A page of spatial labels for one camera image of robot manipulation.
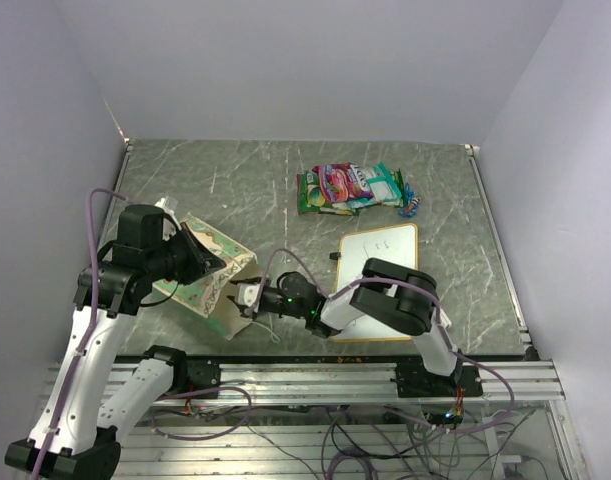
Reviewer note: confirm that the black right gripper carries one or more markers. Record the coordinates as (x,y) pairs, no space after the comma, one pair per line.
(257,281)

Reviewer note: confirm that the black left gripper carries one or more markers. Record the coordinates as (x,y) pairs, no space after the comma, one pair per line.
(201,260)

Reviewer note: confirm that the green white paper bag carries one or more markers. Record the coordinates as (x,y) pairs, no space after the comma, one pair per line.
(207,299)

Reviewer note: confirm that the green yellow chips bag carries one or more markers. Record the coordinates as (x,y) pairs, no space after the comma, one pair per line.
(309,179)

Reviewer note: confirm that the pink fruit candy bag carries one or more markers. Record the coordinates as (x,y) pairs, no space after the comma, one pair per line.
(345,185)

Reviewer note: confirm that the teal snack packet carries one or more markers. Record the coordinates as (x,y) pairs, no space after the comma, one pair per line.
(383,186)

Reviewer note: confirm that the blue M&M's packet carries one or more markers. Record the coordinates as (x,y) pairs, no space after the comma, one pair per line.
(411,202)

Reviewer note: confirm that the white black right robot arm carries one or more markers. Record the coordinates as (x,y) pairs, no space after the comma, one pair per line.
(400,298)

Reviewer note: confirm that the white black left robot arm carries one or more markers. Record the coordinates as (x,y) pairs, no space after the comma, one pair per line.
(79,435)

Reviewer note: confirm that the yellow framed whiteboard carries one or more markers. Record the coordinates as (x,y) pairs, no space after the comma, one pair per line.
(396,244)

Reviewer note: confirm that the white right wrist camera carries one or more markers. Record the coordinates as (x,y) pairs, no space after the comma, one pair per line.
(246,294)

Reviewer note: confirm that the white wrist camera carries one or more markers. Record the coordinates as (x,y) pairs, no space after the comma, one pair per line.
(246,294)
(171,225)

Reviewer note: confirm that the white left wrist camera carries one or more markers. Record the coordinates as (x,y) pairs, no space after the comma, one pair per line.
(171,225)

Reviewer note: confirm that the aluminium mounting rail frame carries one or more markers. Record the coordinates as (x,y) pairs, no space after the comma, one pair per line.
(333,418)

